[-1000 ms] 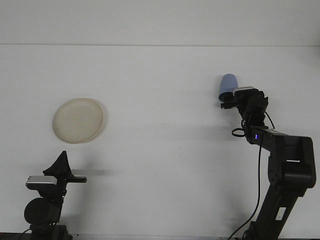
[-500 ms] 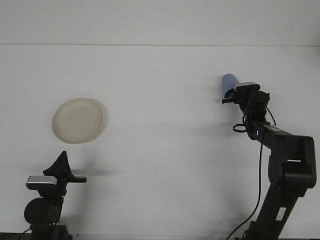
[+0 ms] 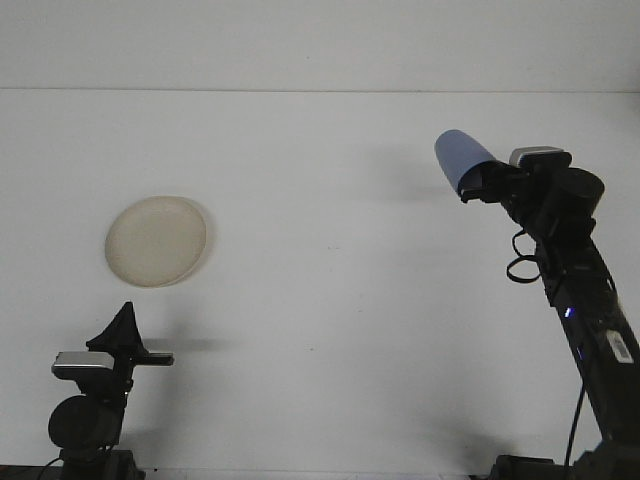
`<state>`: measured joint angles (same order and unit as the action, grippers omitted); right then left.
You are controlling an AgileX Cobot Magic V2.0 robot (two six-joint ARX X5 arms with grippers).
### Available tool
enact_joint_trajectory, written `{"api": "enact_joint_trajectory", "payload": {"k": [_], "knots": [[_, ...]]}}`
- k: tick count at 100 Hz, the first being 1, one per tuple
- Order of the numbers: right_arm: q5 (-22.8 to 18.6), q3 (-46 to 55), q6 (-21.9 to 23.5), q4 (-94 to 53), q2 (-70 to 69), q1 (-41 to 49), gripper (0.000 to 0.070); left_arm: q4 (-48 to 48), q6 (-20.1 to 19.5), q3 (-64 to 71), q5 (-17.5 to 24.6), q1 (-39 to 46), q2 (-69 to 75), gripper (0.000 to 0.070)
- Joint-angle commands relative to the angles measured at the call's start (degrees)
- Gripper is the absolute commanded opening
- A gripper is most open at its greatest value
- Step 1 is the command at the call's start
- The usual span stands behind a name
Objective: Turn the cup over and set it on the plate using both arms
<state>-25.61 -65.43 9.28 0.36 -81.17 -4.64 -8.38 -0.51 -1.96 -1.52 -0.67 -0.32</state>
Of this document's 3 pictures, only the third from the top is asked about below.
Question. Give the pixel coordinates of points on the pale blue cup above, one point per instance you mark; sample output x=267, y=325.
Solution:
x=460, y=152

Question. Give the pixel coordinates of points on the pale round plate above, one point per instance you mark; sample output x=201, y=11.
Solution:
x=155, y=242

